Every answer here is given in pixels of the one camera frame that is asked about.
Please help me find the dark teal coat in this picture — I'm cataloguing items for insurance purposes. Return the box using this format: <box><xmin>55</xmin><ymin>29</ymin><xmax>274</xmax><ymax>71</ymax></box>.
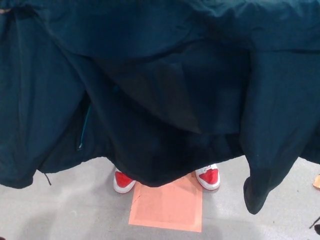
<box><xmin>0</xmin><ymin>0</ymin><xmax>320</xmax><ymax>222</ymax></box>

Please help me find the red white right sneaker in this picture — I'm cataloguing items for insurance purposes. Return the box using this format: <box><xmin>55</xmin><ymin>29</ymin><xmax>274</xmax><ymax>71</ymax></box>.
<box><xmin>113</xmin><ymin>168</ymin><xmax>137</xmax><ymax>195</ymax></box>

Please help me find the red white sneaker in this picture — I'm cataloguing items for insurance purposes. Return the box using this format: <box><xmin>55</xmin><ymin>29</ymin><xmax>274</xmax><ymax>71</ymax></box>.
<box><xmin>113</xmin><ymin>168</ymin><xmax>137</xmax><ymax>195</ymax></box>
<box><xmin>194</xmin><ymin>163</ymin><xmax>221</xmax><ymax>191</ymax></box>

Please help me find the red white left sneaker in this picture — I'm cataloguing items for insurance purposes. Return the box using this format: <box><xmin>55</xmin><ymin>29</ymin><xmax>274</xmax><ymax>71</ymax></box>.
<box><xmin>194</xmin><ymin>163</ymin><xmax>221</xmax><ymax>191</ymax></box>

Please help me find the orange floor tape square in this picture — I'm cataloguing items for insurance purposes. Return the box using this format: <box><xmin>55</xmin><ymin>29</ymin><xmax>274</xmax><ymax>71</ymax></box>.
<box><xmin>127</xmin><ymin>176</ymin><xmax>203</xmax><ymax>233</ymax></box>

